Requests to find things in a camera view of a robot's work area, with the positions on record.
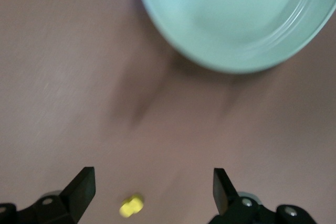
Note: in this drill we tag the light green plate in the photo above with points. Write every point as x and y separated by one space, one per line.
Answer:
223 24

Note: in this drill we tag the brown table cover sheet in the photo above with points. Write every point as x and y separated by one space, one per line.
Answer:
65 77

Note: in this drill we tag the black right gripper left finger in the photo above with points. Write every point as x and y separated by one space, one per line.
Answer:
76 197

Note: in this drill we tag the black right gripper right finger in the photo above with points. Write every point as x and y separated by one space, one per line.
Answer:
223 195

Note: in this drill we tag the yellow foam letter s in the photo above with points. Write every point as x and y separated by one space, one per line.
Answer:
131 208

